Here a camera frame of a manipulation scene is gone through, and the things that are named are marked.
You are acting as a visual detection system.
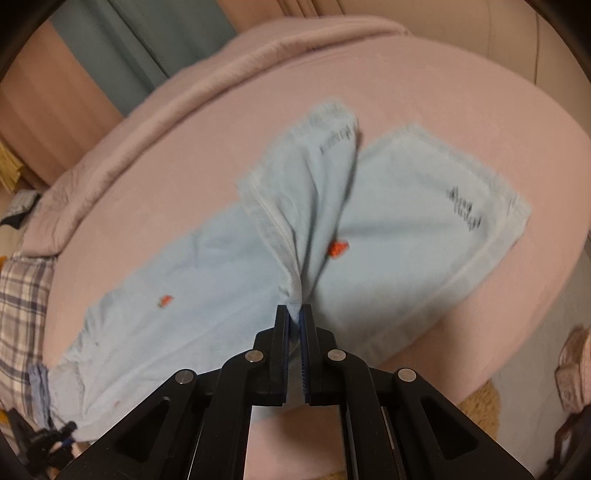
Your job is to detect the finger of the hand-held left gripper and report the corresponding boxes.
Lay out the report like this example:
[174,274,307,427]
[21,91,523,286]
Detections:
[46,420,78,452]

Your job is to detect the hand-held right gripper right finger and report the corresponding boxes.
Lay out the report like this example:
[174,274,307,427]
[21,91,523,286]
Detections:
[298,305,536,480]

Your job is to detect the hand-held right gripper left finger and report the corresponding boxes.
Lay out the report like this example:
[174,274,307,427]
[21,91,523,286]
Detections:
[55,305,301,480]

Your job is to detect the light blue denim pants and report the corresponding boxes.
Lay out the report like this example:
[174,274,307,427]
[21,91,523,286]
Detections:
[46,97,532,441]

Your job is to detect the folded blue garment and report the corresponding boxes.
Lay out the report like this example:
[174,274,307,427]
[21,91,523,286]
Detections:
[27,364,51,428]

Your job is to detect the plaid pillow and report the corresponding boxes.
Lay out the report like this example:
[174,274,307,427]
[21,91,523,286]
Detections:
[0,254,58,411]

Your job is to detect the yellow rug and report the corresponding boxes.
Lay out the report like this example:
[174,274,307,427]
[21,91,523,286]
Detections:
[456,382,503,443]

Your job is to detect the folded grey plaid cloth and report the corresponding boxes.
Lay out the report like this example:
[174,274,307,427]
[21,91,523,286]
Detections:
[6,190,41,219]

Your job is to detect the pink slipper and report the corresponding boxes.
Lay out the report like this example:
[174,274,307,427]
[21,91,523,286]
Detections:
[554,325,591,412]

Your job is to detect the pink quilt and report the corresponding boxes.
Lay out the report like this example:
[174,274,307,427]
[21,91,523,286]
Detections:
[23,17,414,257]

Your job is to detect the yellow straw item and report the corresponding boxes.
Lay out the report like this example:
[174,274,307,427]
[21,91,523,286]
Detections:
[0,141,22,192]

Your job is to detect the pink bed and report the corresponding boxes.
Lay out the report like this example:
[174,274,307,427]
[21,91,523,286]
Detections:
[44,25,588,480]

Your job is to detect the pink curtain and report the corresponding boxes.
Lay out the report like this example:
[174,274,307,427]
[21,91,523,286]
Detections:
[0,18,126,188]

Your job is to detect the teal curtain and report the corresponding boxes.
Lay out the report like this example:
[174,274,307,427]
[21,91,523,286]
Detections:
[48,0,241,118]

